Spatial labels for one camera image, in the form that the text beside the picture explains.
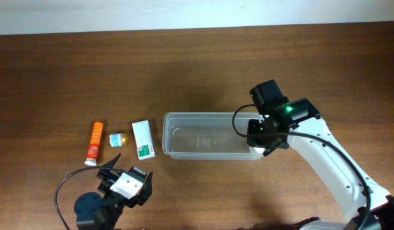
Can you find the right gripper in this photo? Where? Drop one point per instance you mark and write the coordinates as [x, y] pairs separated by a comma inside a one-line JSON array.
[[256, 142]]

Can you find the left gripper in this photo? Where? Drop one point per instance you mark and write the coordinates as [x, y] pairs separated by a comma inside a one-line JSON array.
[[145, 191]]

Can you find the white squeeze bottle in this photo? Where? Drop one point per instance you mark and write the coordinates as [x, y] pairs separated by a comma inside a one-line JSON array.
[[257, 150]]

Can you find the orange tablet tube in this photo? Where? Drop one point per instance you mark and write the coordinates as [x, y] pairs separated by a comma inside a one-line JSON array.
[[94, 144]]

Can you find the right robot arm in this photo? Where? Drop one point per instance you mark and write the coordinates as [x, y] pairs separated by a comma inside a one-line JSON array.
[[299, 125]]

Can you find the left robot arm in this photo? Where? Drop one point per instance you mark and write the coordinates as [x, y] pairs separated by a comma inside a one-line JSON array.
[[99, 211]]

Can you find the clear plastic container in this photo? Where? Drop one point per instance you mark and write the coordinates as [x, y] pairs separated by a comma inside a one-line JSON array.
[[203, 136]]

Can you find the small blue-labelled gold-cap bottle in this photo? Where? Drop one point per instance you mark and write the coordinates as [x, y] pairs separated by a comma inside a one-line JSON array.
[[118, 139]]

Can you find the white green medicine box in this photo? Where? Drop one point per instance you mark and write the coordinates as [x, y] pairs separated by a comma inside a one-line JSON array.
[[143, 139]]

